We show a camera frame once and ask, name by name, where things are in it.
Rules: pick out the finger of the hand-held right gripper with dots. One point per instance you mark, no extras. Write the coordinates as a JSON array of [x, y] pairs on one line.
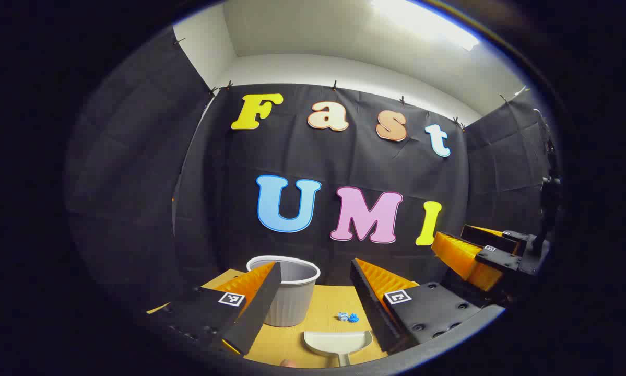
[[487, 236], [464, 258]]

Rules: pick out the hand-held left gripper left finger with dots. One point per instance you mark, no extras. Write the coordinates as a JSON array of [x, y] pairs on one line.
[[258, 308]]

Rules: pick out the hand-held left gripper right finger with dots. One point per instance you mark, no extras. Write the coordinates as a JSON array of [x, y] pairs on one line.
[[370, 308]]

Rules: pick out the dark blue paper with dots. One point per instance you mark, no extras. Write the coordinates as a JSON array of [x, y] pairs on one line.
[[353, 317]]

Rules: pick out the light blue paper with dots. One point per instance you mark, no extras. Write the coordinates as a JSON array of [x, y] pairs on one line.
[[342, 316]]

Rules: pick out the white ribbed garbage bin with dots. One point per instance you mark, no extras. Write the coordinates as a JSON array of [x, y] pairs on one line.
[[297, 297]]

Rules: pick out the grey plastic dustpan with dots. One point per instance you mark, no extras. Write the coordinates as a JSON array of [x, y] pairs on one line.
[[333, 342]]

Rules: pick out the wooden desktop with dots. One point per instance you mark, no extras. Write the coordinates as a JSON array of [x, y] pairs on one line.
[[323, 303]]

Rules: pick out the grey metal stand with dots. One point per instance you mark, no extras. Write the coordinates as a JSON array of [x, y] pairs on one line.
[[545, 136]]

